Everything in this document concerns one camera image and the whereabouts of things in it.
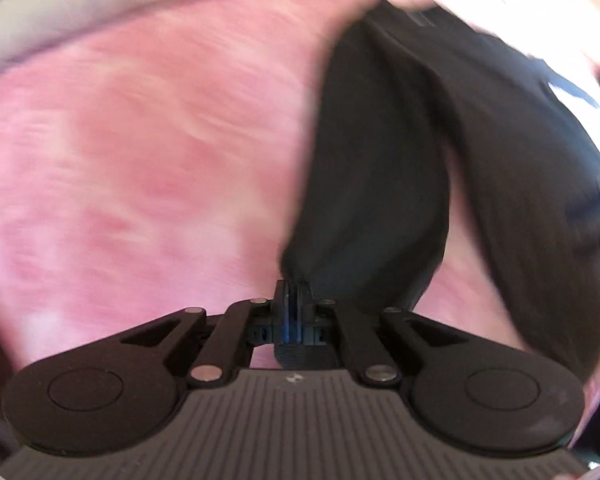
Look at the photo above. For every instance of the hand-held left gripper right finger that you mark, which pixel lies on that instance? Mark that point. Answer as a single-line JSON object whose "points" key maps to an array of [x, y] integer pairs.
{"points": [[302, 310]]}

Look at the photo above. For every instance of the pink rose-pattern blanket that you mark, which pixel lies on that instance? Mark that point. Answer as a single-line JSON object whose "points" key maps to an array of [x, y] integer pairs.
{"points": [[130, 160]]}

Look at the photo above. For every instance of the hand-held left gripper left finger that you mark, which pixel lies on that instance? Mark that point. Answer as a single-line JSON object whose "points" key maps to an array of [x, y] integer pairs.
{"points": [[285, 310]]}

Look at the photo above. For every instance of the dark sweatshirt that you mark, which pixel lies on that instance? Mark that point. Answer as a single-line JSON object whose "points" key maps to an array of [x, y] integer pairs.
{"points": [[380, 160]]}

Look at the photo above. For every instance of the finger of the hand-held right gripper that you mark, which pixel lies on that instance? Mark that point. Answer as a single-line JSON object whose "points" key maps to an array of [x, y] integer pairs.
{"points": [[575, 91]]}

